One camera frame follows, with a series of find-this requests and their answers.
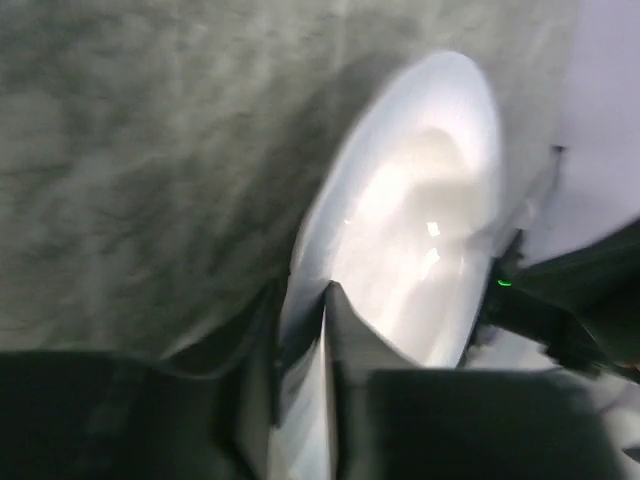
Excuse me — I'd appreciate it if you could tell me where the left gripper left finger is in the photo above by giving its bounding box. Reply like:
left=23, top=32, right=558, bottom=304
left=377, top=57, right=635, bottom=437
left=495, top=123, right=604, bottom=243
left=1, top=284, right=280, bottom=479

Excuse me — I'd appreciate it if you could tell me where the white ribbed deep plate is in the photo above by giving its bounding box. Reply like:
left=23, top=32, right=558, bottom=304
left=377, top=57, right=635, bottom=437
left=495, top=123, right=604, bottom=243
left=277, top=51, right=504, bottom=479

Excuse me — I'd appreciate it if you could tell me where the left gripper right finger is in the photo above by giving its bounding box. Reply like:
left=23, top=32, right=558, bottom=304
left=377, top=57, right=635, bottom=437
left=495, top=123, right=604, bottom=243
left=324, top=283, right=625, bottom=480

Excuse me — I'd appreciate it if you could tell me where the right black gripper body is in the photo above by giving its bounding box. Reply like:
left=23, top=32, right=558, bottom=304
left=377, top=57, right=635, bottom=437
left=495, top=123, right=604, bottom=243
left=479, top=220, right=639, bottom=383

